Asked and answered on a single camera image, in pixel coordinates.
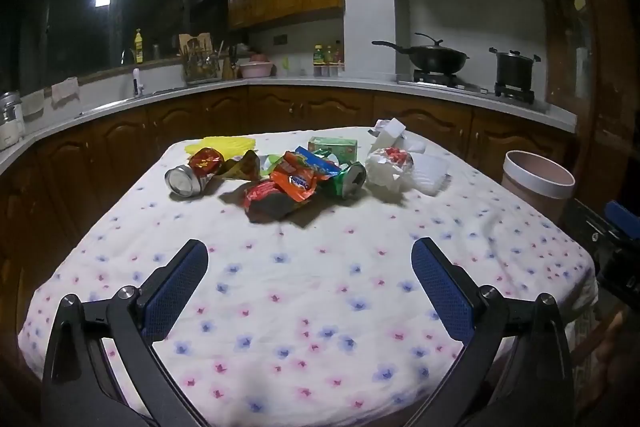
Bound orange snack wrapper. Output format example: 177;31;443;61
270;151;321;202

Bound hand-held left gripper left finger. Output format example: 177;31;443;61
42;239;221;427

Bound gold snack wrapper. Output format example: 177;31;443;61
217;150;262;182

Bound white kitchen countertop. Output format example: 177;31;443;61
0;74;578;178

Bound pink trash bin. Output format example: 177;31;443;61
501;150;577;233

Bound wooden knife block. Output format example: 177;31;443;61
222;47;241;80

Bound black wok with lid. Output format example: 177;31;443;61
371;33;471;75

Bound crushed green drink can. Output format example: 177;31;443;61
320;161;368;200

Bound wooden lower cabinets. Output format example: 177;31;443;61
0;86;576;308

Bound black cooking pot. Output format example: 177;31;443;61
489;48;542;94

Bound white foam sheet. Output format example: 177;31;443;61
410;152;450;196

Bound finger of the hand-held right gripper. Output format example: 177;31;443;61
602;201;640;239

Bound blue snack wrapper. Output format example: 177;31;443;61
295;146;343;178

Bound pink plastic basin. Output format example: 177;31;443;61
239;61;275;79

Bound yellow cloth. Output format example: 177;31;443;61
184;134;258;160

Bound wooden glass door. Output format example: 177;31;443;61
544;0;640;218

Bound crushed red drink can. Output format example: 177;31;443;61
165;147;224;198

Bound white plastic bag red print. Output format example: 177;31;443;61
365;147;416;194

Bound green snack wrapper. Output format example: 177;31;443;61
260;154;286;178

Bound green paper box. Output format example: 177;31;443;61
307;136;360;162

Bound gas stove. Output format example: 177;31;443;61
397;71;538;104

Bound white rice cooker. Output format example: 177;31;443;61
0;91;26;151

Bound pink hanging towel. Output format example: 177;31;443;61
51;77;81;106

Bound utensil drying rack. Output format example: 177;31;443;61
179;33;223;85

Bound red snack packet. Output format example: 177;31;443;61
243;181;302;224

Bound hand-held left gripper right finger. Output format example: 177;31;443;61
400;237;573;427

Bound dark kitchen window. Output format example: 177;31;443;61
0;0;221;82

